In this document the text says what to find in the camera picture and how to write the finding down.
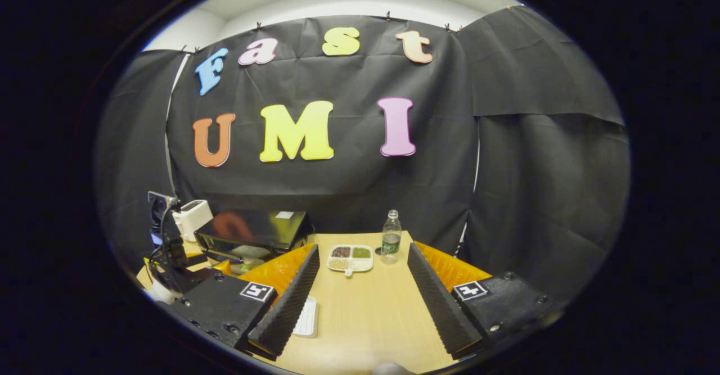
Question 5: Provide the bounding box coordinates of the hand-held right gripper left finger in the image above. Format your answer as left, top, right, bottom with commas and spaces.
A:
169, 243, 321, 362

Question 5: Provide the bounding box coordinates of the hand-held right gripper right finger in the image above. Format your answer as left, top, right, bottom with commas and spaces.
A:
406, 242, 563, 360

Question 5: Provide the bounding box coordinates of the black electric oven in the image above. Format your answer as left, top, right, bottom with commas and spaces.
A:
193, 209, 316, 274

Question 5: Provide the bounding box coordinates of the white plastic tray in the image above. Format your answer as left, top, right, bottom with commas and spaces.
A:
292, 296, 320, 338

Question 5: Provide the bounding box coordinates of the white toaster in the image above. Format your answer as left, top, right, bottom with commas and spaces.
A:
173, 200, 214, 243

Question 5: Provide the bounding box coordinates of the white divided bean plate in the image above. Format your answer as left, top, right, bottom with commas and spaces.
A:
327, 244, 374, 277

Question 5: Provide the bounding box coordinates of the clear plastic water bottle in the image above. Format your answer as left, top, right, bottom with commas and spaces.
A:
380, 210, 402, 265

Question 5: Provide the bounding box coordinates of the black backdrop cloth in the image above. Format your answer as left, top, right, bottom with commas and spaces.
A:
96, 5, 631, 302

